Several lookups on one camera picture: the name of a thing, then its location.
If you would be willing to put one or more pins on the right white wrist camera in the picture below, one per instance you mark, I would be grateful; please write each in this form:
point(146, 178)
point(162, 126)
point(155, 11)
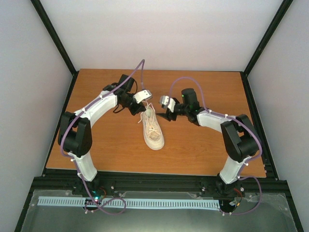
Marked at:
point(168, 103)

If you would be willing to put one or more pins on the left black frame post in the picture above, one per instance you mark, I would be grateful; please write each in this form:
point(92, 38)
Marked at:
point(53, 35)

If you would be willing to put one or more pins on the black frame post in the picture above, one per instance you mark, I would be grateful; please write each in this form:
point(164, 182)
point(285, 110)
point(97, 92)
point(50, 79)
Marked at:
point(53, 35)
point(276, 20)

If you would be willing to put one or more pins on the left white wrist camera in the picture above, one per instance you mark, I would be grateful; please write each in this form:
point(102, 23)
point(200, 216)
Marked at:
point(143, 95)

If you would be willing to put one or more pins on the light blue slotted cable duct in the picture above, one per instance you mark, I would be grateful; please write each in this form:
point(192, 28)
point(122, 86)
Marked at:
point(130, 203)

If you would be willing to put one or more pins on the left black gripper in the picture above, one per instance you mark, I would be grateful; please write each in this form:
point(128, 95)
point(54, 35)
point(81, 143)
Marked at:
point(139, 108)

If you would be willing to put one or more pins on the white shoelace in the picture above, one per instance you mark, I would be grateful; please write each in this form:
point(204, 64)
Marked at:
point(148, 116)

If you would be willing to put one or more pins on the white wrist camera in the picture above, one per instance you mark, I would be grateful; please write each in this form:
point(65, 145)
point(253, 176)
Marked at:
point(168, 103)
point(143, 95)

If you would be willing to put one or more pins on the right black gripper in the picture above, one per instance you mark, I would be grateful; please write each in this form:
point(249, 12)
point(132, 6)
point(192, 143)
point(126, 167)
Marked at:
point(168, 116)

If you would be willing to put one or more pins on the white sneaker shoe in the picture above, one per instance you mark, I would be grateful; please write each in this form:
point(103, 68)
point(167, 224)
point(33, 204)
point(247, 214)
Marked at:
point(153, 135)

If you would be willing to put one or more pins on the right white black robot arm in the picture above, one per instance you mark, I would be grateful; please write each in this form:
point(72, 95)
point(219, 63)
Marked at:
point(240, 138)

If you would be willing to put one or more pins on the right black frame post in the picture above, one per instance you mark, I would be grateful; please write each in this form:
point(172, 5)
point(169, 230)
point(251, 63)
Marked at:
point(276, 20)

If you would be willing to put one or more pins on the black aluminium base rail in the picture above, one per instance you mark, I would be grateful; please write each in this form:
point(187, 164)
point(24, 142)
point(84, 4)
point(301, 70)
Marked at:
point(112, 184)

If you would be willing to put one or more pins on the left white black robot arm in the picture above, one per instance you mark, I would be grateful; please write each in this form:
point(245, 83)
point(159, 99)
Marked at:
point(75, 131)

